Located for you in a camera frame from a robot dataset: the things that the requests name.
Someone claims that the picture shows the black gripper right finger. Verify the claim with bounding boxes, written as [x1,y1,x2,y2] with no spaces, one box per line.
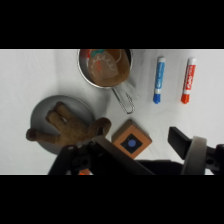
[167,126,224,176]

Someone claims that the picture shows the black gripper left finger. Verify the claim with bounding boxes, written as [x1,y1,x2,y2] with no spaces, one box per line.
[48,134,156,176]

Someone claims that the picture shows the wooden block with blue dot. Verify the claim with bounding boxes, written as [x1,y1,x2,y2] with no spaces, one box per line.
[110,119,153,160]

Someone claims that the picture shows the orange plastic cup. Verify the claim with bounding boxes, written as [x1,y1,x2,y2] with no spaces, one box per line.
[78,168,92,176]

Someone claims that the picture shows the brown plush bear toy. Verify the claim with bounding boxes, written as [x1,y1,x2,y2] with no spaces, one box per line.
[25,101,113,148]

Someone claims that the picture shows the grey round plate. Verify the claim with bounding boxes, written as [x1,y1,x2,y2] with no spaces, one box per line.
[30,95,96,156]

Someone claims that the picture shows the red marker pen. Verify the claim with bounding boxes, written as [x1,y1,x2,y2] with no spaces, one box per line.
[180,57,198,105]

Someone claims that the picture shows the blue marker pen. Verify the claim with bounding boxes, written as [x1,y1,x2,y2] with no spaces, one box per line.
[152,56,167,105]

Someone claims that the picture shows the brown bread roll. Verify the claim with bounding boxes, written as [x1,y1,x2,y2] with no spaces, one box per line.
[85,49,131,88]

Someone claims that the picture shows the small metal pot with handle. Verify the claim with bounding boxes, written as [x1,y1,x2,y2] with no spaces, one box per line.
[77,49,137,115]

